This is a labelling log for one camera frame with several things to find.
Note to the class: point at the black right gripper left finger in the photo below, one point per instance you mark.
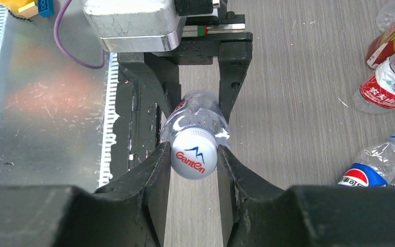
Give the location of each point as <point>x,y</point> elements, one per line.
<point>129,211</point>

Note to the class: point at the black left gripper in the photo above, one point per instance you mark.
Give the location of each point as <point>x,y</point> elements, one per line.
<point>202,31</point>

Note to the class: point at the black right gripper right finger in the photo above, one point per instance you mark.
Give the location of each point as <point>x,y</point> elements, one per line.
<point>255,212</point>

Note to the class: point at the clear bottle pink label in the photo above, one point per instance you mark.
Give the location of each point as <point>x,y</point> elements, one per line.
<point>197,109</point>

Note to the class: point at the white bottle cap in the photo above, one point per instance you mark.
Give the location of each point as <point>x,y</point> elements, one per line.
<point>194,153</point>

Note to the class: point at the Pepsi label clear bottle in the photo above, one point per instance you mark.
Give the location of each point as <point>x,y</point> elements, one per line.
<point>374,166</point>

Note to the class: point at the red cap clear bottle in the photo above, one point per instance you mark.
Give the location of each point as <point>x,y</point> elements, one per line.
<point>376,95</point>

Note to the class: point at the amber liquid bottle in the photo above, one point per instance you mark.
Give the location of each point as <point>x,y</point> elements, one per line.
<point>381,48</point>

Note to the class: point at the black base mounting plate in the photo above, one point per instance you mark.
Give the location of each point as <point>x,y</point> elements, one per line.
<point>137,127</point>

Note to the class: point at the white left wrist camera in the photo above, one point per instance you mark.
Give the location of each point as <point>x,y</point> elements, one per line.
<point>135,26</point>

